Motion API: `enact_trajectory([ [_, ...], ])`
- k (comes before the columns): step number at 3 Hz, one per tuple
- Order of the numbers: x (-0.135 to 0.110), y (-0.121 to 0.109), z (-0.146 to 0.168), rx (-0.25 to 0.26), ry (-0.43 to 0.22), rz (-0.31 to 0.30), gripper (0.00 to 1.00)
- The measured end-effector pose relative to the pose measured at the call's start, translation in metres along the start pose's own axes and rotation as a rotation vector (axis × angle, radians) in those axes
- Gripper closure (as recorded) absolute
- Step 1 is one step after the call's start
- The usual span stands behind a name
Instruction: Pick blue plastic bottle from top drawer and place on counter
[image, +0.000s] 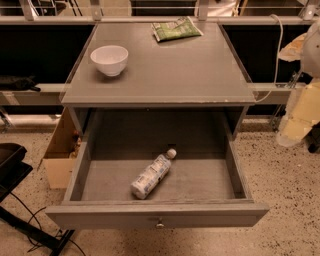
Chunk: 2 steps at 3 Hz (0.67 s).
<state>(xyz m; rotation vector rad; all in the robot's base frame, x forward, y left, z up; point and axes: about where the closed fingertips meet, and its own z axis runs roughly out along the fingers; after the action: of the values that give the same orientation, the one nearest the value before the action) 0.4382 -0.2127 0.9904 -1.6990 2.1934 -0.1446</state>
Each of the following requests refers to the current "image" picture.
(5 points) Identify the white cable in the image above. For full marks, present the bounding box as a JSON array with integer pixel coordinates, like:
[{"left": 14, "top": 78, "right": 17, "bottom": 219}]
[{"left": 255, "top": 13, "right": 284, "bottom": 103}]

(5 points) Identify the black cloth on rail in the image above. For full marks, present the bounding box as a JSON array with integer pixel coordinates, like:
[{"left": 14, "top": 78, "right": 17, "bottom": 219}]
[{"left": 0, "top": 75, "right": 41, "bottom": 92}]

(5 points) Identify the cardboard box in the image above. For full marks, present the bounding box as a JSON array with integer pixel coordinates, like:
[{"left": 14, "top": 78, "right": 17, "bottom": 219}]
[{"left": 43, "top": 108, "right": 81, "bottom": 189}]

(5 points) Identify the metal drawer knob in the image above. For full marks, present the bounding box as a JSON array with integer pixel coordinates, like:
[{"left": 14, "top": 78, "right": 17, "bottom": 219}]
[{"left": 155, "top": 217, "right": 165, "bottom": 229}]

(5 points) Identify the white ceramic bowl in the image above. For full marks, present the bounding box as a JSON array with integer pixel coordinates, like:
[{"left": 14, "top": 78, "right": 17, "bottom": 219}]
[{"left": 90, "top": 45, "right": 129, "bottom": 77}]

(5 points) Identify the green snack bag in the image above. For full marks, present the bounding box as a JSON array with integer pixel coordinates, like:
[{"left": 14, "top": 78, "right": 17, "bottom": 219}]
[{"left": 151, "top": 16, "right": 203, "bottom": 42}]

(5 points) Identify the grey cabinet counter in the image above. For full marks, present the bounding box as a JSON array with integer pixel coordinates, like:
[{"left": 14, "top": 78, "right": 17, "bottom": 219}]
[{"left": 62, "top": 22, "right": 255, "bottom": 108}]

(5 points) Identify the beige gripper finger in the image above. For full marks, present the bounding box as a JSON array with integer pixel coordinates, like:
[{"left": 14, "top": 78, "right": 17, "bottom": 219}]
[
  {"left": 276, "top": 82, "right": 320, "bottom": 147},
  {"left": 279, "top": 33, "right": 306, "bottom": 62}
]

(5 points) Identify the black stand with cables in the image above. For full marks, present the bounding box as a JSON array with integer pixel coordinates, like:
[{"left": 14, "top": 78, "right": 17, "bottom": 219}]
[{"left": 0, "top": 143, "right": 87, "bottom": 256}]

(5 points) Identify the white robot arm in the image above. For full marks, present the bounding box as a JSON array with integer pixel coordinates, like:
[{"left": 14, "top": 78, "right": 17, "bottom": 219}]
[{"left": 276, "top": 22, "right": 320, "bottom": 147}]

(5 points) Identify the grey open drawer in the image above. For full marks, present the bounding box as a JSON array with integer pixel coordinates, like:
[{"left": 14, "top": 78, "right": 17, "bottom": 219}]
[{"left": 45, "top": 109, "right": 270, "bottom": 230}]

